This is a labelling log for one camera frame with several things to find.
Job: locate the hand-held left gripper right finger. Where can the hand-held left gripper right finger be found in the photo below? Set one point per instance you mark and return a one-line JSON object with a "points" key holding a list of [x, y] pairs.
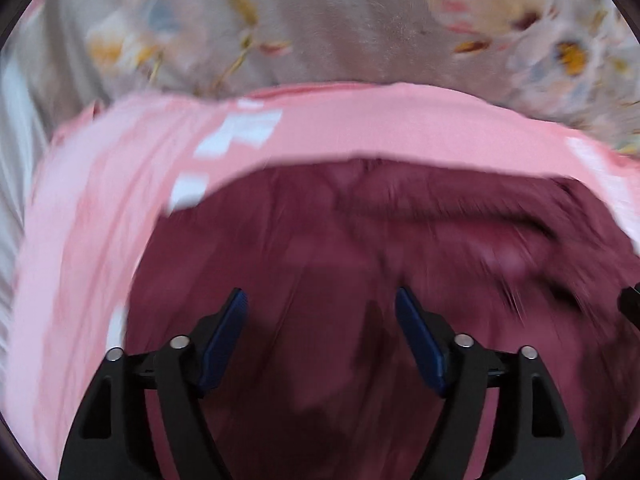
{"points": [[420, 340]]}

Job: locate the maroon puffer jacket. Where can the maroon puffer jacket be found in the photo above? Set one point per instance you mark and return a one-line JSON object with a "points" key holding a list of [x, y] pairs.
{"points": [[325, 240]]}

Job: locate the grey floral cloth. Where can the grey floral cloth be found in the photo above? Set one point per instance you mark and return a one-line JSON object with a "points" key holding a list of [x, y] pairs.
{"points": [[325, 25]]}

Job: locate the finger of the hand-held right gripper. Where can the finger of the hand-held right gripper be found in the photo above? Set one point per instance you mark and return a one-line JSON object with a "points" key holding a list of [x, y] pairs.
{"points": [[631, 301]]}

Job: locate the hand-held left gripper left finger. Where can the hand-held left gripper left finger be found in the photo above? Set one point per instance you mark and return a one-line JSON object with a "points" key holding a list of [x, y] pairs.
{"points": [[225, 340]]}

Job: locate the pink printed blanket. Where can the pink printed blanket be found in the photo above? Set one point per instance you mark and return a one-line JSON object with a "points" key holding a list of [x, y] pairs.
{"points": [[100, 210]]}

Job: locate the grey curtain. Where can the grey curtain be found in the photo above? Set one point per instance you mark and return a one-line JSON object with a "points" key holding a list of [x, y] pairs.
{"points": [[15, 160]]}

